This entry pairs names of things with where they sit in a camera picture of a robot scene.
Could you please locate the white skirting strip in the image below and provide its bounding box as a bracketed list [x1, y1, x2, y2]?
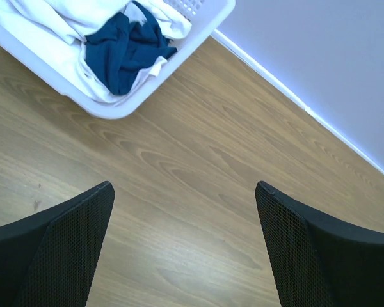
[211, 29, 384, 175]

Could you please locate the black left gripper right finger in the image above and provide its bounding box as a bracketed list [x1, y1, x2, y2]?
[255, 181, 384, 306]

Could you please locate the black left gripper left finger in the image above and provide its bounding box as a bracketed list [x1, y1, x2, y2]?
[0, 182, 115, 306]

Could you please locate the white t shirt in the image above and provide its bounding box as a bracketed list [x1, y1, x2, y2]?
[0, 1, 191, 104]

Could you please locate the white plastic laundry basket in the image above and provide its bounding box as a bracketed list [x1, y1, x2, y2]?
[0, 1, 236, 119]

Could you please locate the dark blue t shirt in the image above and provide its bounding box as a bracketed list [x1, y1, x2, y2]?
[86, 1, 177, 95]

